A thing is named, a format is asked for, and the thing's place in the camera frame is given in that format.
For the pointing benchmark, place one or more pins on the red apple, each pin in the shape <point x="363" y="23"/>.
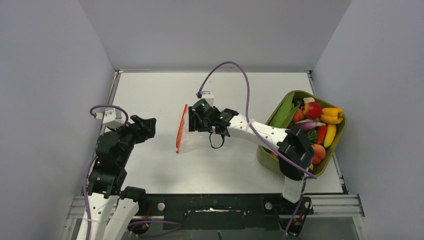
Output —
<point x="312" y="110"/>

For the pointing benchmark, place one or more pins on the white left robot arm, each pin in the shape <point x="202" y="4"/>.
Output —
<point x="110" y="207"/>

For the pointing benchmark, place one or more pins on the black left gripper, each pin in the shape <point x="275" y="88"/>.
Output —
<point x="144" y="129"/>

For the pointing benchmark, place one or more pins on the orange yellow bell pepper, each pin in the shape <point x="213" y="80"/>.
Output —
<point x="332" y="116"/>

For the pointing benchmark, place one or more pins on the peach near bin edge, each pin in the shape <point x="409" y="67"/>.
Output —
<point x="319" y="153"/>

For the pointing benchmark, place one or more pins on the clear orange zip bag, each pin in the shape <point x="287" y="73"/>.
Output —
<point x="187" y="141"/>

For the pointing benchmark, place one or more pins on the purple eggplant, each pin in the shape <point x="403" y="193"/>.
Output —
<point x="306" y="125"/>

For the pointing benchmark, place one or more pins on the orange peach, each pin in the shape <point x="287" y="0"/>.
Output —
<point x="298" y="116"/>

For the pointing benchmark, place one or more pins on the red chili pepper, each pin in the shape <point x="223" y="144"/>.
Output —
<point x="321" y="133"/>

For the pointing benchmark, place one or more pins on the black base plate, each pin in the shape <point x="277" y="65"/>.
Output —
<point x="266" y="211"/>

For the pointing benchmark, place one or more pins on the green leaf vegetable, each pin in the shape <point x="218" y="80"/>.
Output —
<point x="284" y="113"/>

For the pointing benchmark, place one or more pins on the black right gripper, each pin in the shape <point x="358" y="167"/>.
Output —
<point x="194" y="126"/>

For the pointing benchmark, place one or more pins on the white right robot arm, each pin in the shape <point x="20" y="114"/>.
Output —
<point x="292" y="146"/>

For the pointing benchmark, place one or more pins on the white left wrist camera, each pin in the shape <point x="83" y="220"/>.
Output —
<point x="113" y="119"/>

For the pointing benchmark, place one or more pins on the olive green plastic bin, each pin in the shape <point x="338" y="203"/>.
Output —
<point x="270" y="161"/>

